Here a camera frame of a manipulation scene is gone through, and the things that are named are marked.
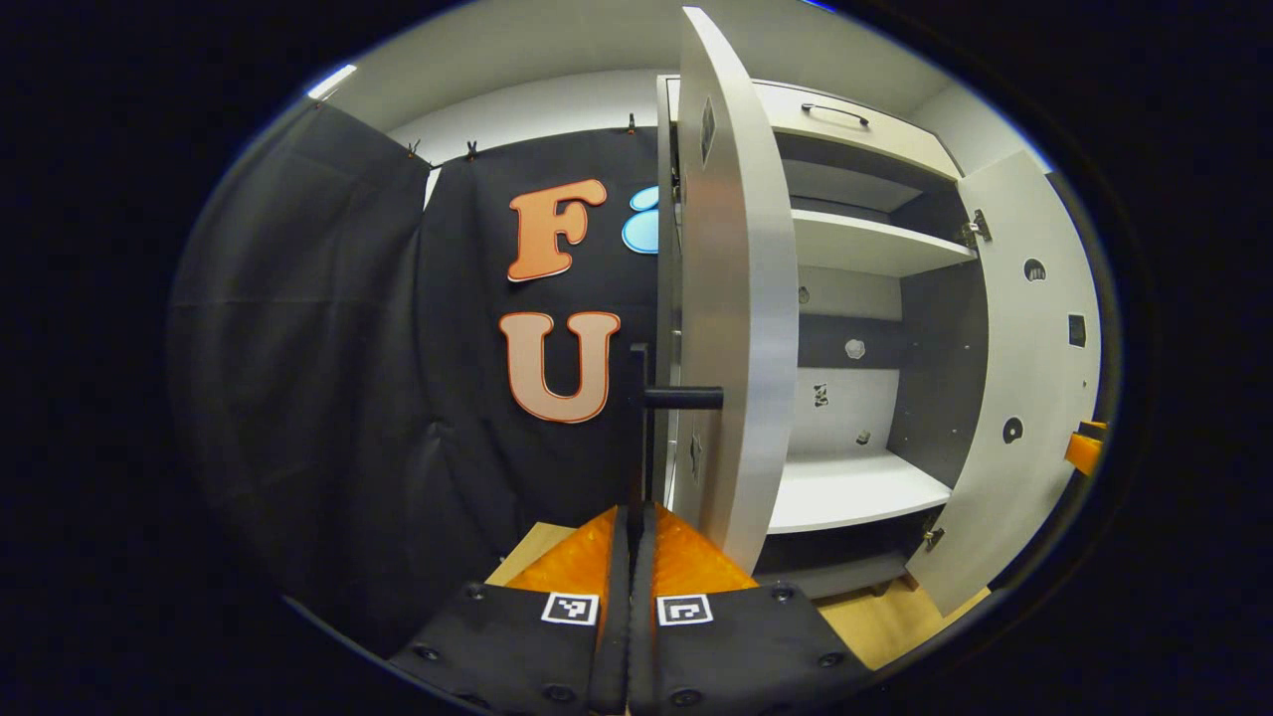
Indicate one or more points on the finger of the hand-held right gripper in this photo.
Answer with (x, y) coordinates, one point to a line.
(1084, 449)

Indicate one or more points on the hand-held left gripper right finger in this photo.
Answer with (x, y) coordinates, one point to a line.
(736, 646)

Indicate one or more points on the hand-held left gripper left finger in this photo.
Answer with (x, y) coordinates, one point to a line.
(527, 646)

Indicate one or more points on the cabinet door with headphones sticker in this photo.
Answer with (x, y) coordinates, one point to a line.
(1034, 398)

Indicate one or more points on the grey double-door shoe cabinet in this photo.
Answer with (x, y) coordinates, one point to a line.
(935, 378)

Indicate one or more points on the cabinet door with camera sticker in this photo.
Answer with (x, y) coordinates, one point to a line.
(741, 298)

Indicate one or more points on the metal door hinge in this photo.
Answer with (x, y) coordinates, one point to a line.
(933, 537)
(977, 229)

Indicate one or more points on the grey cabinet flap panel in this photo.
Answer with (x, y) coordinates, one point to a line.
(885, 139)

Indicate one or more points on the black backdrop cloth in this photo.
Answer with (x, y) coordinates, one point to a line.
(328, 398)

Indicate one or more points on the narrow ceiling light panel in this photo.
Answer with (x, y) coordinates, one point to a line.
(332, 82)

